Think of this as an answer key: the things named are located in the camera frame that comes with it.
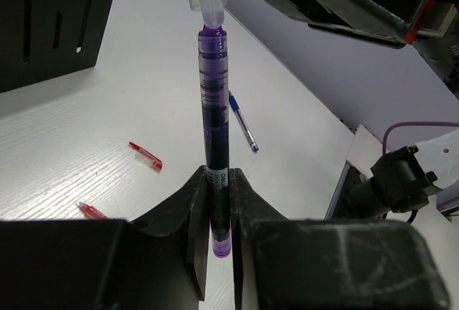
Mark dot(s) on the red pen cap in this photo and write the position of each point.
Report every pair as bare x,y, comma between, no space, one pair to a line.
153,161

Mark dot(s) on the blue ballpoint pen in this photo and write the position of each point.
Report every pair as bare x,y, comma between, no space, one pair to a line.
243,124

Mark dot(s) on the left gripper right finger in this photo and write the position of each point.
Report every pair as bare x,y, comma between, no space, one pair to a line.
327,264

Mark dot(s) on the dark red gel pen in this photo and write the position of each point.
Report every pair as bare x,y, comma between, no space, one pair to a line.
91,212

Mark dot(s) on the purple ink pen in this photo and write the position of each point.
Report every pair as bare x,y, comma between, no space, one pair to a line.
214,92

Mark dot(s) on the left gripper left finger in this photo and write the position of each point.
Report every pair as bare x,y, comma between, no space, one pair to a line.
157,261

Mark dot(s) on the black slotted organizer box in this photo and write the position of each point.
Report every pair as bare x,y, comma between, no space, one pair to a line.
45,39

